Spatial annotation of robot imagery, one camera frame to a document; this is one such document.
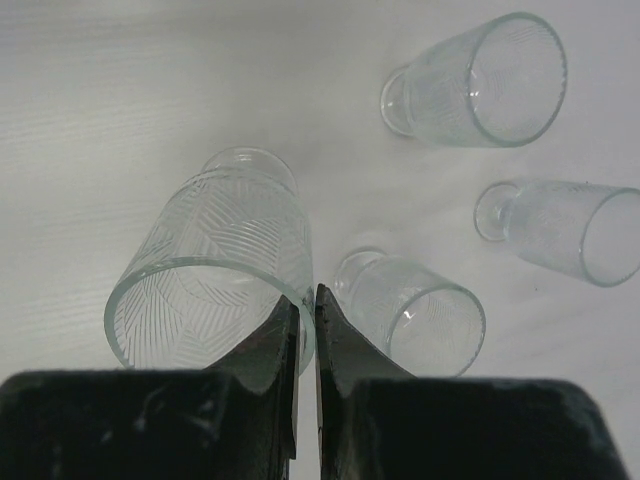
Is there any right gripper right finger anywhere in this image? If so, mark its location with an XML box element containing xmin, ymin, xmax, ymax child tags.
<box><xmin>315</xmin><ymin>286</ymin><xmax>628</xmax><ymax>480</ymax></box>

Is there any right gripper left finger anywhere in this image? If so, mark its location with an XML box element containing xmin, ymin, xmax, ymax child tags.
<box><xmin>1</xmin><ymin>299</ymin><xmax>299</xmax><ymax>479</ymax></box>

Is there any wine glass back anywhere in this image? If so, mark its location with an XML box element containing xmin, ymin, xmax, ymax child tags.
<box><xmin>104</xmin><ymin>147</ymin><xmax>315</xmax><ymax>369</ymax></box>

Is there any clear patterned wine glass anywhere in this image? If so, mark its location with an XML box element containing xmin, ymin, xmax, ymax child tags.
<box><xmin>473</xmin><ymin>178</ymin><xmax>639</xmax><ymax>288</ymax></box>

